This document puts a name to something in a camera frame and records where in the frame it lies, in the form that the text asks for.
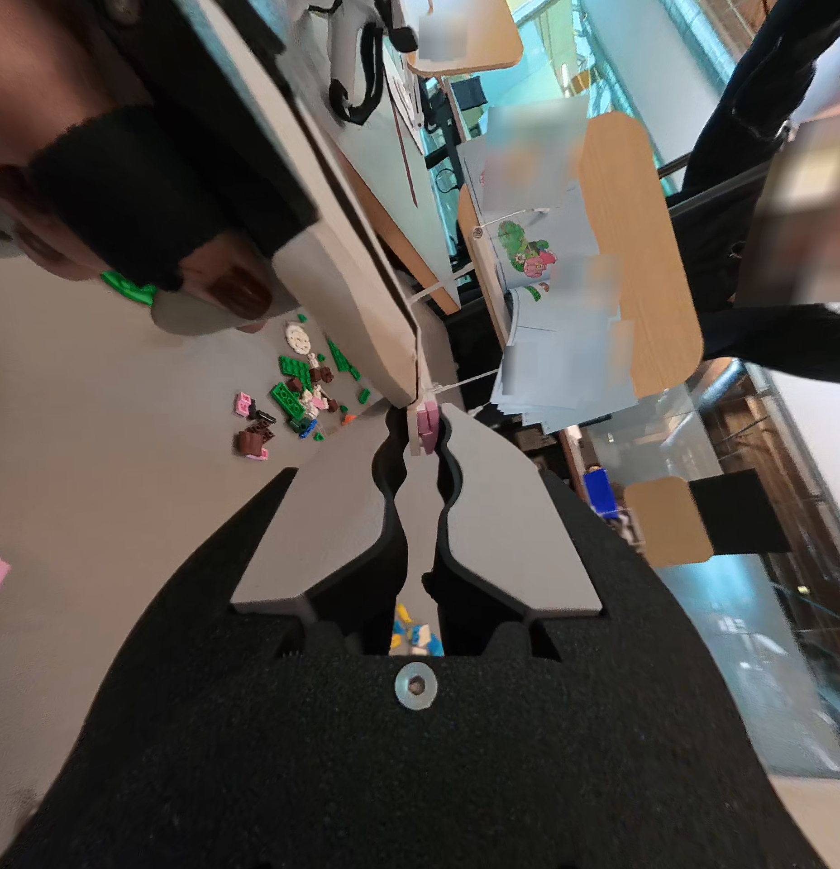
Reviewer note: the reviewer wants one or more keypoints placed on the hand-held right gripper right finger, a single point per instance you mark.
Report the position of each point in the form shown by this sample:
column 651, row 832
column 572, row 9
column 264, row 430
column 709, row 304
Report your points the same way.
column 515, row 543

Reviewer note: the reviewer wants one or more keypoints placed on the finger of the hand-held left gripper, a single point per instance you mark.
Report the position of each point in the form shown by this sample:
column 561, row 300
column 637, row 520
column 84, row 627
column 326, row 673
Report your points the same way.
column 366, row 258

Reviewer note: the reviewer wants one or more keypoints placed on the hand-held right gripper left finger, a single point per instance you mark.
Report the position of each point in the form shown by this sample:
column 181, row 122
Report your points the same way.
column 311, row 536

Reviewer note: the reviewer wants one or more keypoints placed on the pink lego assembly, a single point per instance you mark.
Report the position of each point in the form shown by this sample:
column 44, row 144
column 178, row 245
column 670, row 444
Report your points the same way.
column 425, row 428

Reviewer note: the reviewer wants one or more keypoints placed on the white round lego piece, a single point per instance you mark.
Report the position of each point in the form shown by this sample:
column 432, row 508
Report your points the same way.
column 298, row 338

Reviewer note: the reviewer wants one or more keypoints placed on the pile of colourful lego pieces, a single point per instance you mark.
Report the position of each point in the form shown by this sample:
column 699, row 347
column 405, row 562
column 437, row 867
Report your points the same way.
column 420, row 635

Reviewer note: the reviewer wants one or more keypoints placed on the green lego plate with holes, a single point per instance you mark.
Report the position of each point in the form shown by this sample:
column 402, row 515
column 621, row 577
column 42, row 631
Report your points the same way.
column 287, row 400

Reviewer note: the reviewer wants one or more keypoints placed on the green lego piece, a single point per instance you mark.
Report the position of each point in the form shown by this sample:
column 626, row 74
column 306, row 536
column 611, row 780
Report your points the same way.
column 131, row 293

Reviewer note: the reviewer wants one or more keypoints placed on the person's left hand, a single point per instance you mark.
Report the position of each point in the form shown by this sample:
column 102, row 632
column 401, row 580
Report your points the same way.
column 53, row 68

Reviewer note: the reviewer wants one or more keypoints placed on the blue storage bin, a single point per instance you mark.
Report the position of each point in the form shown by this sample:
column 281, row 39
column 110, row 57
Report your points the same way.
column 600, row 492

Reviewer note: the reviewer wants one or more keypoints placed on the pile of green brown legos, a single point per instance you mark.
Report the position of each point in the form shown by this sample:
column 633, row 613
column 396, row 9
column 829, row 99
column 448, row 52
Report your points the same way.
column 294, row 366

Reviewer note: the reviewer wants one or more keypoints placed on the wooden table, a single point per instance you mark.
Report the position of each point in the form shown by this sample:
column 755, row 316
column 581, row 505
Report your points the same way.
column 494, row 34
column 668, row 523
column 637, row 237

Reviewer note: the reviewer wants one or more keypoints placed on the printed paper sheets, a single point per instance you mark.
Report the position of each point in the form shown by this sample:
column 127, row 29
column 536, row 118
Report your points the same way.
column 522, row 244

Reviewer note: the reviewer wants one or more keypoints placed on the black panel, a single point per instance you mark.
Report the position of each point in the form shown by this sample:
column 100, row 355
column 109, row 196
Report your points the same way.
column 739, row 512

